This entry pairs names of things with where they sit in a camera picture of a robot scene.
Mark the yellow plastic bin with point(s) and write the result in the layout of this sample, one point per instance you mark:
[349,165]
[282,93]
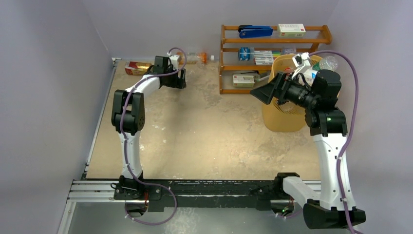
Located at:
[280,116]

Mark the coloured marker pack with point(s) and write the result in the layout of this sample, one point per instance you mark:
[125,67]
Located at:
[265,57]

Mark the brown tea bottle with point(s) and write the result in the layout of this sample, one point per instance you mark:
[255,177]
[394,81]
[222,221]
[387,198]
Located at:
[135,68]

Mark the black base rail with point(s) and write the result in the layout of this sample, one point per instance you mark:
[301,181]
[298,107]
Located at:
[154,195]

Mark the white box lower shelf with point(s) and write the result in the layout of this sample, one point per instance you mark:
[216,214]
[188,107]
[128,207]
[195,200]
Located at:
[242,80]

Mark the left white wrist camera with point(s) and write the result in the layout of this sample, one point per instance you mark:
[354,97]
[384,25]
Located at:
[174,60]

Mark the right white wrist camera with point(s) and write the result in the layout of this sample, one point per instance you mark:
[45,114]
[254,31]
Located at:
[301,62]

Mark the orange label bottle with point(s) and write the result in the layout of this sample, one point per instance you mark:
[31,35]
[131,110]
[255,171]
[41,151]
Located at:
[194,58]

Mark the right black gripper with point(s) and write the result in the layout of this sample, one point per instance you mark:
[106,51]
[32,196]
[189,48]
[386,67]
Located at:
[281,88]

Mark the white label bottle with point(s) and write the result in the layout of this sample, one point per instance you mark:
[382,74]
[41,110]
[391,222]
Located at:
[309,76]

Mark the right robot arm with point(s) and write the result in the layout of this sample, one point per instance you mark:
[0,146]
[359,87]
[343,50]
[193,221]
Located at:
[334,206]

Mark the green label bottle green cap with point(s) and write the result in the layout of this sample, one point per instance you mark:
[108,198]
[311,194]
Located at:
[326,63]

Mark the blue stapler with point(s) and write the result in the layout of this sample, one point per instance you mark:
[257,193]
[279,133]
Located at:
[254,31]

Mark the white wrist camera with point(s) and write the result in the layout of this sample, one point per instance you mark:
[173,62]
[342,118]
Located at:
[301,62]
[174,60]

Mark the wooden shelf rack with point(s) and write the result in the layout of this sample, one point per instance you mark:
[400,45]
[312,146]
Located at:
[230,42]

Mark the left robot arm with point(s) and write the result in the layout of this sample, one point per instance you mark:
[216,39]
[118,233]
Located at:
[128,118]

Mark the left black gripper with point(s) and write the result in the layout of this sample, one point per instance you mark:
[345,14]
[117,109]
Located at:
[178,83]

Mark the white green box top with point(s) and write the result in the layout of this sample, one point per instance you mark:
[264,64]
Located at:
[291,30]

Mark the small clear jar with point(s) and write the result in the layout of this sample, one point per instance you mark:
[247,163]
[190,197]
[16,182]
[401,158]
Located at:
[288,50]

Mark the aluminium frame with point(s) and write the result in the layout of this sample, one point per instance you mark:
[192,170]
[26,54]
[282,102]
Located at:
[194,133]

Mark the blue tape roll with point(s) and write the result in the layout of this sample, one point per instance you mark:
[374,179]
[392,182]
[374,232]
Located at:
[246,53]

